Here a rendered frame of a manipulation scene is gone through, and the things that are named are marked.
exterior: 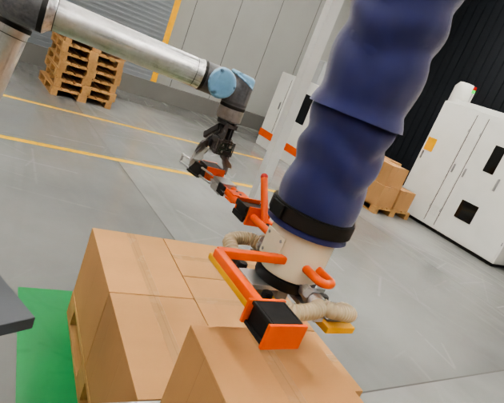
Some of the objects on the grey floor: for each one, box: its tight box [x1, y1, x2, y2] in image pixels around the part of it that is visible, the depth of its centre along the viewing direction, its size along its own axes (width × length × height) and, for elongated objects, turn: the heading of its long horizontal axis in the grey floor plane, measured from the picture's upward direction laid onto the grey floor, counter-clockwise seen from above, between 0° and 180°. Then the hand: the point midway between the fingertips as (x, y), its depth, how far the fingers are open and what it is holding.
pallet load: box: [362, 156, 416, 220], centre depth 874 cm, size 121×102×90 cm
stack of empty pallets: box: [38, 32, 126, 110], centre depth 802 cm, size 129×110×130 cm
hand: (206, 170), depth 167 cm, fingers open, 14 cm apart
